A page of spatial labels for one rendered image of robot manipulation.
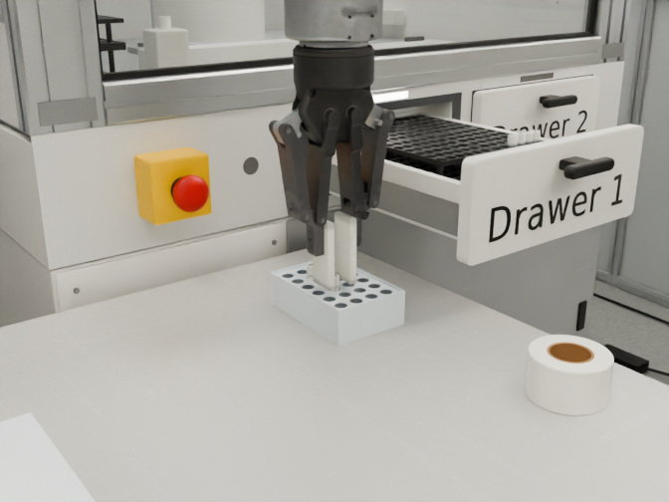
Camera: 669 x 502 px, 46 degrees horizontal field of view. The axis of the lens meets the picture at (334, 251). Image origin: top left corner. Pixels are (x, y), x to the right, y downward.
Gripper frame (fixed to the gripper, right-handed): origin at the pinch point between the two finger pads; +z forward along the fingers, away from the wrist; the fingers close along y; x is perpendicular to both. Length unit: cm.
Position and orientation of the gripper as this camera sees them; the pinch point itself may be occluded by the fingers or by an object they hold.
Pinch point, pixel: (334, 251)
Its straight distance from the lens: 79.6
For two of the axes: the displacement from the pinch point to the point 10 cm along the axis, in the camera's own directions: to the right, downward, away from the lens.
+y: 8.2, -2.0, 5.3
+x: -5.7, -2.8, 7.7
